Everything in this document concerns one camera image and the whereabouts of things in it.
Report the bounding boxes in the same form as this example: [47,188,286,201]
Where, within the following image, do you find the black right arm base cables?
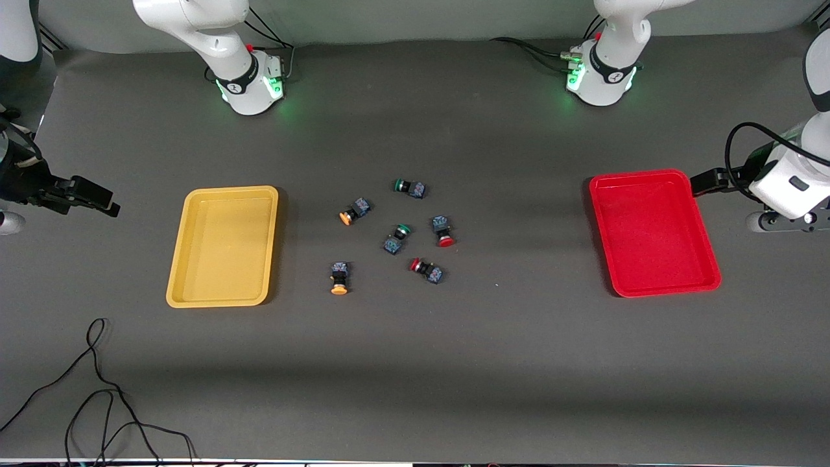
[243,5,296,84]

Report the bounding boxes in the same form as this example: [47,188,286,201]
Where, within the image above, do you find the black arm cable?
[0,110,43,171]
[725,121,812,190]

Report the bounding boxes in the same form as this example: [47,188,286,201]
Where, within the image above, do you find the red mushroom push button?
[410,257,445,285]
[431,215,456,248]

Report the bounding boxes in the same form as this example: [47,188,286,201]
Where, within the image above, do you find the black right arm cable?
[0,110,43,171]

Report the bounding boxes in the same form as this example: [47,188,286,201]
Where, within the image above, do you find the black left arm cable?
[725,121,812,190]

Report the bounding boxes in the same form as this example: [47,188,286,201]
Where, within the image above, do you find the black left arm base cables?
[490,14,607,73]

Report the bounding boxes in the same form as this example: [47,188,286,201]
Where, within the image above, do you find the black arm base cables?
[490,14,607,73]
[243,5,296,84]

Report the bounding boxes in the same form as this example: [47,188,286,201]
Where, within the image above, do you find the yellow plastic tray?
[166,186,279,308]

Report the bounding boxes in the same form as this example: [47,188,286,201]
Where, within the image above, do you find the thin black loose cable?
[0,318,195,467]

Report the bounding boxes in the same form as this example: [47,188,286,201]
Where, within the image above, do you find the red plastic tray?
[589,169,722,298]

